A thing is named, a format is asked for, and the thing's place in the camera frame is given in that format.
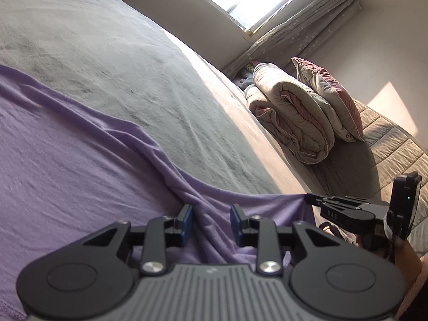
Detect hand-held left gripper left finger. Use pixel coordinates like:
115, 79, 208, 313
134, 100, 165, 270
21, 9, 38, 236
82, 204, 194, 277

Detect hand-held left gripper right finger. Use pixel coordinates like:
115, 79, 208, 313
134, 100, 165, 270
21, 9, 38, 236
231, 204, 339, 277

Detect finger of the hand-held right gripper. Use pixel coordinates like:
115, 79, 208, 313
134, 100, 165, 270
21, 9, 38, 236
304, 193, 390, 208

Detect purple pants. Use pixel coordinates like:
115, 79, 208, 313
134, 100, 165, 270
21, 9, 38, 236
0, 65, 317, 321

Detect person's right forearm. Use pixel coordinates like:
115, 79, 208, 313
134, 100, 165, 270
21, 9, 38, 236
384, 212, 425, 278

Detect quilted grey headboard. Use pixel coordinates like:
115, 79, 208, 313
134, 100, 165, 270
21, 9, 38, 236
314, 98, 428, 255

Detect folded duvet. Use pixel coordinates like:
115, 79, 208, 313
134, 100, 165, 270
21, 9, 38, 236
245, 62, 336, 165

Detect grey and maroon pillow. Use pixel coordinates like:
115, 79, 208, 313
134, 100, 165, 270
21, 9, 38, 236
291, 57, 365, 143

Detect dark cloth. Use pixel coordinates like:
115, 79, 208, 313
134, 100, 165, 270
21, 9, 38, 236
235, 61, 257, 90

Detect patterned grey curtain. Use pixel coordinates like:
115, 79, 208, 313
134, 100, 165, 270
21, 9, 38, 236
224, 0, 364, 78

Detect grey bed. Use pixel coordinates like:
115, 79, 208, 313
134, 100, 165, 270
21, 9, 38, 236
0, 0, 428, 275

